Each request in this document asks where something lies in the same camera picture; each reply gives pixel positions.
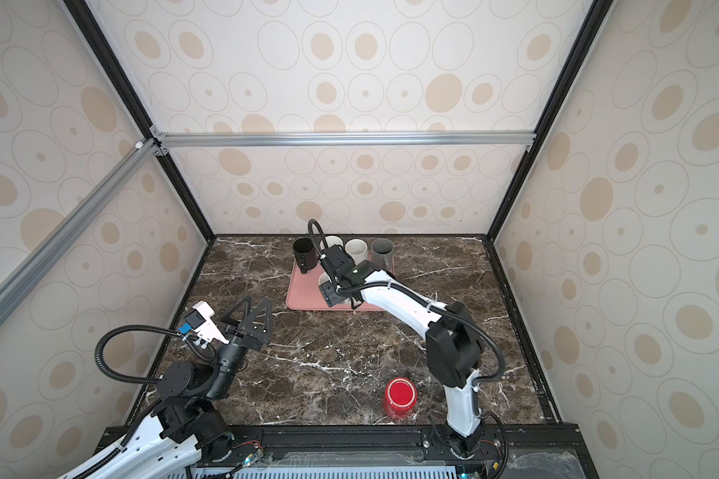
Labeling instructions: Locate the white mug with handle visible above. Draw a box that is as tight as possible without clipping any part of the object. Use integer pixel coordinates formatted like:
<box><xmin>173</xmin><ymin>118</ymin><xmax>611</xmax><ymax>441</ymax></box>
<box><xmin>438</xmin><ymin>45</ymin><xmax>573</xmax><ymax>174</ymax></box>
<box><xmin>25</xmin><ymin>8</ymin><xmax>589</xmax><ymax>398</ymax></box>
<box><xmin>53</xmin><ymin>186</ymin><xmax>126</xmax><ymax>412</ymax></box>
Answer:
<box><xmin>345</xmin><ymin>239</ymin><xmax>369</xmax><ymax>265</ymax></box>

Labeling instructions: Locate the pale pink mug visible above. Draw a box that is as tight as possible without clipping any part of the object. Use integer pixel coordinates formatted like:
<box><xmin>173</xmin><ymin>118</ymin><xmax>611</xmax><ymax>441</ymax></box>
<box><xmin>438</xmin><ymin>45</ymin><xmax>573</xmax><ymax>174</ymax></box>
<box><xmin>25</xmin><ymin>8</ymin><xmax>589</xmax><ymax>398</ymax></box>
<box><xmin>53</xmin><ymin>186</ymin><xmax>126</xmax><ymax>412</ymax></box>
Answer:
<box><xmin>326</xmin><ymin>236</ymin><xmax>344</xmax><ymax>247</ymax></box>

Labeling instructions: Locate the black mug white rim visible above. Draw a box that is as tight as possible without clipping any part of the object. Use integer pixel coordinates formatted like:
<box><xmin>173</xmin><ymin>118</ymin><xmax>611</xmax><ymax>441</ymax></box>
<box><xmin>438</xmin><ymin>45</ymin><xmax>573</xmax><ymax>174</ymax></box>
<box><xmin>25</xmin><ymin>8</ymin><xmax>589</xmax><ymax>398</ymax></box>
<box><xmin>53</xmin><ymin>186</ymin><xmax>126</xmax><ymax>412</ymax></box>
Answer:
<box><xmin>293</xmin><ymin>238</ymin><xmax>319</xmax><ymax>275</ymax></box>

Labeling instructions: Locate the pink rectangular tray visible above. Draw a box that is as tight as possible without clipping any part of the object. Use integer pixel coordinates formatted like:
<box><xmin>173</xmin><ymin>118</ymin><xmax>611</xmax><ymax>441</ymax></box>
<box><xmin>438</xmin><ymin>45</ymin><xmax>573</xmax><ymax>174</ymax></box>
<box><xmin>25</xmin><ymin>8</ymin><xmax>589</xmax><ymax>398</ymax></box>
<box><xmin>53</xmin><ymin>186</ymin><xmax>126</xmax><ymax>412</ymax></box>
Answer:
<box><xmin>284</xmin><ymin>262</ymin><xmax>391</xmax><ymax>313</ymax></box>

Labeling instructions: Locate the tall grey mug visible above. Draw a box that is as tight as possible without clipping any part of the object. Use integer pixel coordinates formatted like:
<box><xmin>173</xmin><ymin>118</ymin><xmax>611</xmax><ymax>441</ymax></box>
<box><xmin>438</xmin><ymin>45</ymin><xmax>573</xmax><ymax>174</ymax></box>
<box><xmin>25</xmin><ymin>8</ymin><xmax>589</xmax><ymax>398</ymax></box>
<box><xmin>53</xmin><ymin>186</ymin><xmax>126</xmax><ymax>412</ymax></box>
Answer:
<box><xmin>369</xmin><ymin>238</ymin><xmax>395</xmax><ymax>275</ymax></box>

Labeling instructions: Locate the red glass cup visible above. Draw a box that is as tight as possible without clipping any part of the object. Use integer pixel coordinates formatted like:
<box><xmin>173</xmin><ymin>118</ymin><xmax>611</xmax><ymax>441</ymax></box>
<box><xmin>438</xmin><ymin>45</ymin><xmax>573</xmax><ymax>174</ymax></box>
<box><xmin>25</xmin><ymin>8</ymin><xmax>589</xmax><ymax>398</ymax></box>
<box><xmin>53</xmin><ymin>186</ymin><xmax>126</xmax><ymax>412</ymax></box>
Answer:
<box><xmin>383</xmin><ymin>377</ymin><xmax>419</xmax><ymax>421</ymax></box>

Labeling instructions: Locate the small grey mug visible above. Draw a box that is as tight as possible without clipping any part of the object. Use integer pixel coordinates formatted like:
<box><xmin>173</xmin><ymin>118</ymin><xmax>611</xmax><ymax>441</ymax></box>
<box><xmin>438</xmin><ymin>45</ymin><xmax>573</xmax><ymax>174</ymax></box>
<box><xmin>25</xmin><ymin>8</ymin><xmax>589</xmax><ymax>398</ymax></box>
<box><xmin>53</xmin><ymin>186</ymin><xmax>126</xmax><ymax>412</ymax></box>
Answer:
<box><xmin>318</xmin><ymin>273</ymin><xmax>331</xmax><ymax>287</ymax></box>

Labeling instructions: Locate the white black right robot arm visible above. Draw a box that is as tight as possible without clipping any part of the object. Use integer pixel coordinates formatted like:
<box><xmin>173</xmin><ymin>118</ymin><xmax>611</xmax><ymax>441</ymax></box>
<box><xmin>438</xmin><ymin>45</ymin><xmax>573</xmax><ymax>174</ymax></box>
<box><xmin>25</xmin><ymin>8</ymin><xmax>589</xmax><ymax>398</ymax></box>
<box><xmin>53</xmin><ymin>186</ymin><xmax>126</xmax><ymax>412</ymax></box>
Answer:
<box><xmin>318</xmin><ymin>245</ymin><xmax>506</xmax><ymax>458</ymax></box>

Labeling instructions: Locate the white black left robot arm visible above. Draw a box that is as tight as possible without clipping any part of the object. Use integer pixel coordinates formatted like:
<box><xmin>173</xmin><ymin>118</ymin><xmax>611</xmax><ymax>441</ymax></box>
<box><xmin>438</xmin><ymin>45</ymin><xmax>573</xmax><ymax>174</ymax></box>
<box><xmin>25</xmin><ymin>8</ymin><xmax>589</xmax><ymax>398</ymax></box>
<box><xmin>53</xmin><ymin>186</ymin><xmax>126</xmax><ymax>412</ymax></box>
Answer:
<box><xmin>67</xmin><ymin>297</ymin><xmax>273</xmax><ymax>478</ymax></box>

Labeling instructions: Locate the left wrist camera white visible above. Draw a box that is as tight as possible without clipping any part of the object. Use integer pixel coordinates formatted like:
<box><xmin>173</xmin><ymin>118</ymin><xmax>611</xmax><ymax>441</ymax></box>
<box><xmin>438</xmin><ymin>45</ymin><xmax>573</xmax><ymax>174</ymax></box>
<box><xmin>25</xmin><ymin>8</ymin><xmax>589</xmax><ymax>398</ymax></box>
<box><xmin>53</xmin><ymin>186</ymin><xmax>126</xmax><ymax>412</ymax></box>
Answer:
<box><xmin>178</xmin><ymin>301</ymin><xmax>230</xmax><ymax>350</ymax></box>

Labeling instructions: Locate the silver aluminium rail back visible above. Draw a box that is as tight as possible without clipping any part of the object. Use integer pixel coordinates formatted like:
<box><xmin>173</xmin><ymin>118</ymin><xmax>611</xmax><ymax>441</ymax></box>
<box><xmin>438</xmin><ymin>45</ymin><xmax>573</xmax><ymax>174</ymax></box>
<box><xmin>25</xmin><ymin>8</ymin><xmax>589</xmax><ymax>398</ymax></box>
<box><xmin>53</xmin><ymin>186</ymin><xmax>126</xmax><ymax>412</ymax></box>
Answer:
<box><xmin>156</xmin><ymin>130</ymin><xmax>535</xmax><ymax>148</ymax></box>

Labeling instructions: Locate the silver aluminium rail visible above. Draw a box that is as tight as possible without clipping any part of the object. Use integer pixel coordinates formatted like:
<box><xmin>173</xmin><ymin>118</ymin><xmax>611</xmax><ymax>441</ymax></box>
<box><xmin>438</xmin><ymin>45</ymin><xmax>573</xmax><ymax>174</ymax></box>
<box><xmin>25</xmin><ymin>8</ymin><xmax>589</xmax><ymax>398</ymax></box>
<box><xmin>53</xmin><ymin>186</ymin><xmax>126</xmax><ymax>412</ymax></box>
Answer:
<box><xmin>0</xmin><ymin>139</ymin><xmax>158</xmax><ymax>327</ymax></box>
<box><xmin>156</xmin><ymin>130</ymin><xmax>535</xmax><ymax>148</ymax></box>

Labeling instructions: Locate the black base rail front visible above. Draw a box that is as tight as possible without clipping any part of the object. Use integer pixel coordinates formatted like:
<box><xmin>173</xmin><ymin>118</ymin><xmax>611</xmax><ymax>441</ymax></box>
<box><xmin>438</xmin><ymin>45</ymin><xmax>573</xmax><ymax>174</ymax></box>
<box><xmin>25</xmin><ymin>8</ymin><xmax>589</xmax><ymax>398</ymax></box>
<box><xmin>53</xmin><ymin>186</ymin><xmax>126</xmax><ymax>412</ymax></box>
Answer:
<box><xmin>67</xmin><ymin>421</ymin><xmax>598</xmax><ymax>478</ymax></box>

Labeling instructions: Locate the silver aluminium rail left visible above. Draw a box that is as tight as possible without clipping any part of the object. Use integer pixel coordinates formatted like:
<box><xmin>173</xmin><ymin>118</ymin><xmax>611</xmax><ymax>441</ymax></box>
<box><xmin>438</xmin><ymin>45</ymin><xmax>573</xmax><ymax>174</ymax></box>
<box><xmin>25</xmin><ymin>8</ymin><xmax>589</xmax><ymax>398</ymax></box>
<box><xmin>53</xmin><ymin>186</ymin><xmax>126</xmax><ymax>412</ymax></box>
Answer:
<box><xmin>0</xmin><ymin>139</ymin><xmax>158</xmax><ymax>327</ymax></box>

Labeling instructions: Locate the black frame post left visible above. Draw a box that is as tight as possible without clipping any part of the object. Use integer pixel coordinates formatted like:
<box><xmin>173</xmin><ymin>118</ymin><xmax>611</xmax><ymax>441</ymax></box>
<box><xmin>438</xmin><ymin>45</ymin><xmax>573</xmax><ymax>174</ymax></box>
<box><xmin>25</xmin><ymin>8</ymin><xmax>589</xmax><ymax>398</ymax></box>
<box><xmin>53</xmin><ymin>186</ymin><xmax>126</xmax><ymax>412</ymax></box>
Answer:
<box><xmin>63</xmin><ymin>0</ymin><xmax>216</xmax><ymax>243</ymax></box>

